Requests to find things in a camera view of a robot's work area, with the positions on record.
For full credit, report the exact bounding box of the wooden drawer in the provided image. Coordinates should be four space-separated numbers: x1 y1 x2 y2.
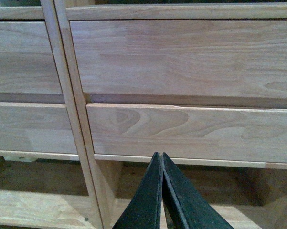
0 21 62 94
86 103 287 163
0 102 77 154
70 20 287 99

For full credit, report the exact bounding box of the left wooden shelf cabinet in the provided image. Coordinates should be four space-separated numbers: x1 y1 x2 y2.
0 0 103 229

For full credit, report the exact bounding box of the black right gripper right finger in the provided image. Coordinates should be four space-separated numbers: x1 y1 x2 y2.
162 153 232 229

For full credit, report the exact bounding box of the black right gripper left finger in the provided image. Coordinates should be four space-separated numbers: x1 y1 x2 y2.
113 152 162 229

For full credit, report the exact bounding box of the wooden shelf cabinet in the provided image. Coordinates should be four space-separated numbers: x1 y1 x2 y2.
54 0 287 229
0 0 103 229

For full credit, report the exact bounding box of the upper right wooden drawer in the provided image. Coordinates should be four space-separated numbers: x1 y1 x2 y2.
70 20 287 99

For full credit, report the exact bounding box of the lower left wooden drawer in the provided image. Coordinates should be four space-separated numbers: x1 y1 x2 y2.
0 102 77 154

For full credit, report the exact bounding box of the lower right wooden drawer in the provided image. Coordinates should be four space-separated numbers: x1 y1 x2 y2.
86 103 287 163

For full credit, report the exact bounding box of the right wooden shelf cabinet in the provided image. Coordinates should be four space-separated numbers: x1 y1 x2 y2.
54 0 287 229

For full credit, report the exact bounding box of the upper left wooden drawer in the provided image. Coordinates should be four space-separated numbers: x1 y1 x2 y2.
0 21 62 94

